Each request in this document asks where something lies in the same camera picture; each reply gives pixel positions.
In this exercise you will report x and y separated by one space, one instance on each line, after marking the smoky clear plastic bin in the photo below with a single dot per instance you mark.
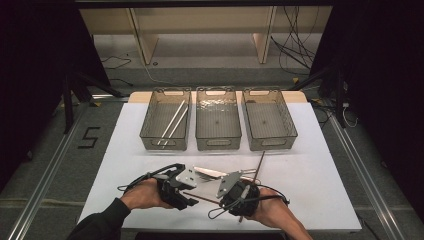
156 120
268 120
217 120

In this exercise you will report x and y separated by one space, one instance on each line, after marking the person's right hand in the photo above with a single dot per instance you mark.
273 210

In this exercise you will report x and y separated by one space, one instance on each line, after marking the black frame bar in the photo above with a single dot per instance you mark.
200 3

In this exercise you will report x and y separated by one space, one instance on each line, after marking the aluminium floor rail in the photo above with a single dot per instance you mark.
366 173
43 190

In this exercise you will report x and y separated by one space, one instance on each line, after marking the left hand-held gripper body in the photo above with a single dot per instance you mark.
171 190

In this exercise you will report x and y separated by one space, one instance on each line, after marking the white table sheet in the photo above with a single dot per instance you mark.
316 140

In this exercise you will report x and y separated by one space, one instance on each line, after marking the light wooden bench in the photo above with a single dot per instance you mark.
200 20

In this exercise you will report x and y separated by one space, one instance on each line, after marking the person's left hand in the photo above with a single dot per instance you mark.
143 195

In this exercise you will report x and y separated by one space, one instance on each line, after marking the short aluminium bar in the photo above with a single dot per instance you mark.
110 97

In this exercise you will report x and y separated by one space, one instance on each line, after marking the dark curtain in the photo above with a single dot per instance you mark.
33 66
383 83

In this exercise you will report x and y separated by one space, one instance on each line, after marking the black metal stand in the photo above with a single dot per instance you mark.
68 106
339 100

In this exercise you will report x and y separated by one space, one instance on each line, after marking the white chopstick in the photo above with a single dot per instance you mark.
171 121
175 126

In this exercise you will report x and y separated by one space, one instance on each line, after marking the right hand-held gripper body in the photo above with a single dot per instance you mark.
238 200

